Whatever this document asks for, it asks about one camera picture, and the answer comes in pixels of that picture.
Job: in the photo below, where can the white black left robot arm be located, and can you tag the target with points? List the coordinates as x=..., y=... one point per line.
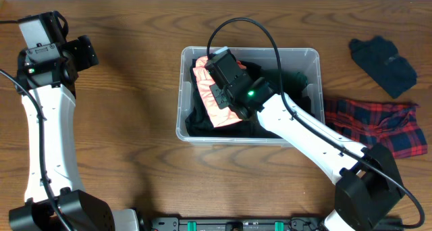
x=55, y=197

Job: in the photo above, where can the red black plaid shirt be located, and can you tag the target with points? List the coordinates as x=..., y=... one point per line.
x=393, y=125

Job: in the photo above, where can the pink garment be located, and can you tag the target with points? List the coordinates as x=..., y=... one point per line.
x=218, y=117

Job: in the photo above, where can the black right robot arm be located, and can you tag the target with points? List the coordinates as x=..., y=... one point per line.
x=366, y=179

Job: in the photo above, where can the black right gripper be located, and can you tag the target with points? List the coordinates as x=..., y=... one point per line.
x=221, y=100

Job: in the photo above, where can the clear plastic storage bin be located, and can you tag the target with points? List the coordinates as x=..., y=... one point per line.
x=305, y=60

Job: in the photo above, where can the green cloth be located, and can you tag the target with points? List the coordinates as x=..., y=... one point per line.
x=293, y=82

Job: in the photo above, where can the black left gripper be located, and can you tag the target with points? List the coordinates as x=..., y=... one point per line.
x=82, y=51

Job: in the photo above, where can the black taped garment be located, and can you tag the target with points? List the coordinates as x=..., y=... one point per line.
x=276, y=115

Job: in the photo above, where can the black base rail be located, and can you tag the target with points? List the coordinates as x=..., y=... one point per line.
x=290, y=224

